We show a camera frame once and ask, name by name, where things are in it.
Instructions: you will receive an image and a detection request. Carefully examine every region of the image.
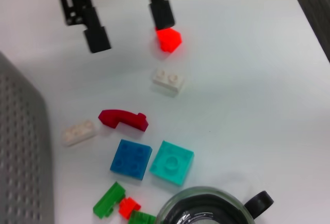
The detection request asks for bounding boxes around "small green building brick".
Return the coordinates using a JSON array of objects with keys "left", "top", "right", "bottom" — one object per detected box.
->
[{"left": 128, "top": 210, "right": 158, "bottom": 224}]

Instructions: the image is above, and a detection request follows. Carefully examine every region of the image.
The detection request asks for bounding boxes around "bright red slope brick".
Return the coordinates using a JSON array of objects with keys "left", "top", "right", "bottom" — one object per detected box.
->
[{"left": 154, "top": 27, "right": 183, "bottom": 53}]

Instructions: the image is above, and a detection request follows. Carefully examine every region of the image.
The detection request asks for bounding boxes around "glass teacup black sleeve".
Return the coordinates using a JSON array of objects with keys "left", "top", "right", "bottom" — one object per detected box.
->
[{"left": 156, "top": 186, "right": 275, "bottom": 224}]

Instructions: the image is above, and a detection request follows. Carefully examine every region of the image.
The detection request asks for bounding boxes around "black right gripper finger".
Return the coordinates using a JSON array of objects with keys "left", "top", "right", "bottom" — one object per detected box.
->
[
  {"left": 54, "top": 0, "right": 112, "bottom": 54},
  {"left": 144, "top": 0, "right": 183, "bottom": 31}
]

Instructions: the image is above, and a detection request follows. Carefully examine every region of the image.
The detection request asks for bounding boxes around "teal square building plate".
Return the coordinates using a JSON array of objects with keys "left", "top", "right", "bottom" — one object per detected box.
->
[{"left": 149, "top": 140, "right": 195, "bottom": 186}]

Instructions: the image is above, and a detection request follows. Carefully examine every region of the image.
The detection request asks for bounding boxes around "long green building brick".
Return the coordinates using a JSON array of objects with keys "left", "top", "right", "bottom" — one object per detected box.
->
[{"left": 92, "top": 182, "right": 126, "bottom": 219}]

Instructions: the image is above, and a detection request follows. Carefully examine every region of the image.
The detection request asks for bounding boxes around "white two-stud building brick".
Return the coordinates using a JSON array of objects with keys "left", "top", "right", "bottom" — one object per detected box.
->
[{"left": 151, "top": 68, "right": 185, "bottom": 98}]

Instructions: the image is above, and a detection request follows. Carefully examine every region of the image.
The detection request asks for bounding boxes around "dark red curved brick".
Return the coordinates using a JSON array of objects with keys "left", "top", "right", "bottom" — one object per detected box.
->
[{"left": 97, "top": 109, "right": 150, "bottom": 133}]

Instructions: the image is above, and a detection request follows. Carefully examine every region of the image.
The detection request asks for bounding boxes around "blue square building plate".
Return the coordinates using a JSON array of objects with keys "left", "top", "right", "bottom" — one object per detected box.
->
[{"left": 110, "top": 139, "right": 153, "bottom": 181}]

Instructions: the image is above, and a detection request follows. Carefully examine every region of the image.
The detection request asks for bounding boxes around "small red building brick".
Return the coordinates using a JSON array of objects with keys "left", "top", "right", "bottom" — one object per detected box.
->
[{"left": 118, "top": 197, "right": 142, "bottom": 220}]

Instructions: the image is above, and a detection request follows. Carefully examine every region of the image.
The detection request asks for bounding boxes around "grey-green perforated storage bin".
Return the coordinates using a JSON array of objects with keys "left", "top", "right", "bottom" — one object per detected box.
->
[{"left": 0, "top": 51, "right": 56, "bottom": 224}]

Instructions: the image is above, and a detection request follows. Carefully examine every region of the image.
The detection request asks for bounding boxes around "cream long building brick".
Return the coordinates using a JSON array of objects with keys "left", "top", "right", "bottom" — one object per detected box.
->
[{"left": 61, "top": 120, "right": 97, "bottom": 147}]

